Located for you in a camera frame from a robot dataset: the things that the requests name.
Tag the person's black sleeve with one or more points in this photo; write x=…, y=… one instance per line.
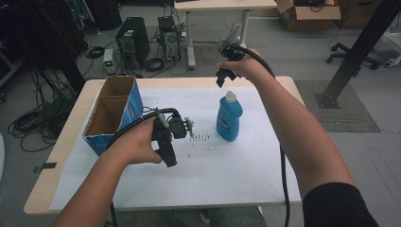
x=337, y=208

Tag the open grey computer case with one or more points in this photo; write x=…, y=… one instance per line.
x=170, y=41

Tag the white table mat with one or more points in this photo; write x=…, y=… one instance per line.
x=214, y=170

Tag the person's right hand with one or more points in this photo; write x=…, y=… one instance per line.
x=249, y=67

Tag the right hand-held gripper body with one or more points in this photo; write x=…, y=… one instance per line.
x=231, y=52

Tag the black tape strip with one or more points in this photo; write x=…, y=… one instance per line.
x=47, y=166

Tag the black metal post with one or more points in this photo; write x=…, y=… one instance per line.
x=359, y=53

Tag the black office chair base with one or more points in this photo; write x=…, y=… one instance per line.
x=353, y=57

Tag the open brown cardboard box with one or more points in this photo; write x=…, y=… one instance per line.
x=310, y=15

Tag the small box with green display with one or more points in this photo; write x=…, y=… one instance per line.
x=108, y=61

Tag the blue cardboard box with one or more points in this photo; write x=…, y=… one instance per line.
x=130, y=107

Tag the person's left hand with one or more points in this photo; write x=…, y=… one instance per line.
x=135, y=146

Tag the black computer tower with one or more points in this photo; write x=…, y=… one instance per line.
x=134, y=41

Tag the grey floor mat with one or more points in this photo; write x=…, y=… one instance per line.
x=346, y=116

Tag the brown cabinet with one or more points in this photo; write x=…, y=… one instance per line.
x=357, y=14

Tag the person's grey trousers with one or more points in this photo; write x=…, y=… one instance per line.
x=233, y=218

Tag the blue bottle with white cap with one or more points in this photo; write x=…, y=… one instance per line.
x=229, y=118

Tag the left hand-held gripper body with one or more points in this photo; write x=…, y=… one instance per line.
x=177, y=126

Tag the white-legged wooden table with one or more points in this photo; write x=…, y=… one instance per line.
x=225, y=4

